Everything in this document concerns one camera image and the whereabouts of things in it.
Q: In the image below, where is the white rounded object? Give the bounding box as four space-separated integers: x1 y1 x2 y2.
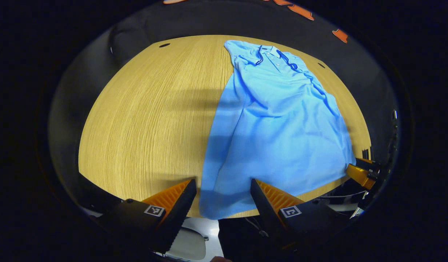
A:
165 227 207 261

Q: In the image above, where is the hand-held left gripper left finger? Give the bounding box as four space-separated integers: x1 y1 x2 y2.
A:
100 178 197 254

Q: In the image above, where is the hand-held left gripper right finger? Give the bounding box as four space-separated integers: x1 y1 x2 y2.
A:
250 178 350 252

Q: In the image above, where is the light blue T-shirt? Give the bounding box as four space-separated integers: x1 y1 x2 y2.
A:
199 39 356 221

